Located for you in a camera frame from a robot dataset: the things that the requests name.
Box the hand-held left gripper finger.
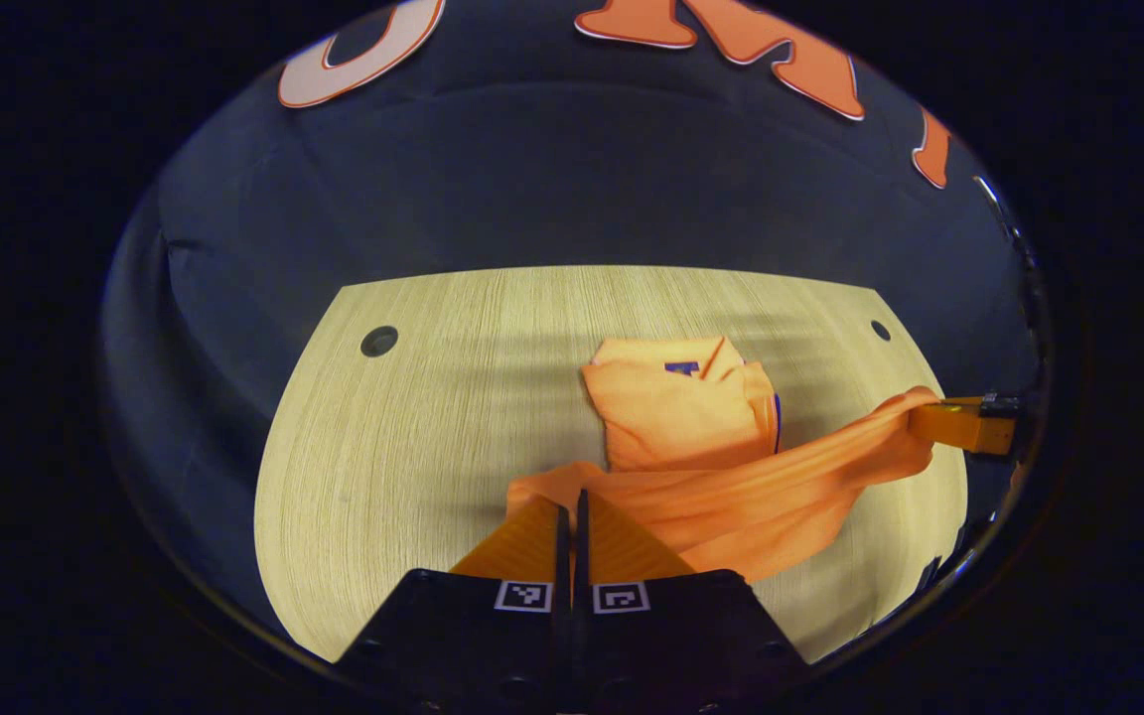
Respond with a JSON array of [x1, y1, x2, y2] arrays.
[[572, 487, 813, 715], [332, 494, 573, 715]]

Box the orange T-shirt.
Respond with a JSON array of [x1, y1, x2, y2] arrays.
[[505, 336, 945, 585]]

